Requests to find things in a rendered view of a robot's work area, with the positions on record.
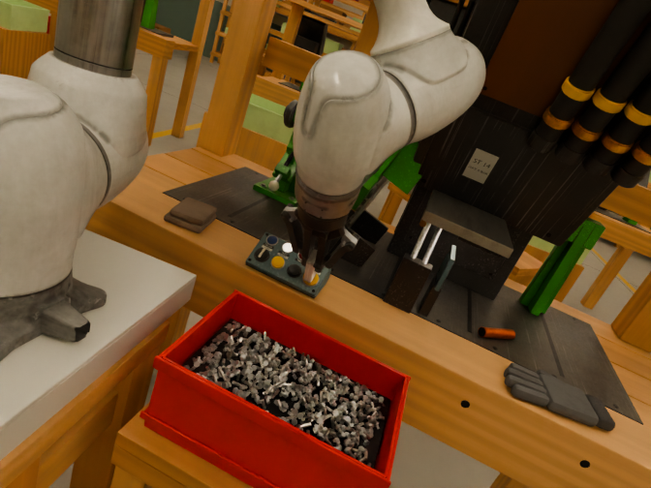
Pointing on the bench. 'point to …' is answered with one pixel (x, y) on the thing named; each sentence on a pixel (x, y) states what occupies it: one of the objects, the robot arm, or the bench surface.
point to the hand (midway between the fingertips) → (312, 266)
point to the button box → (286, 266)
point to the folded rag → (192, 215)
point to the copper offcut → (496, 333)
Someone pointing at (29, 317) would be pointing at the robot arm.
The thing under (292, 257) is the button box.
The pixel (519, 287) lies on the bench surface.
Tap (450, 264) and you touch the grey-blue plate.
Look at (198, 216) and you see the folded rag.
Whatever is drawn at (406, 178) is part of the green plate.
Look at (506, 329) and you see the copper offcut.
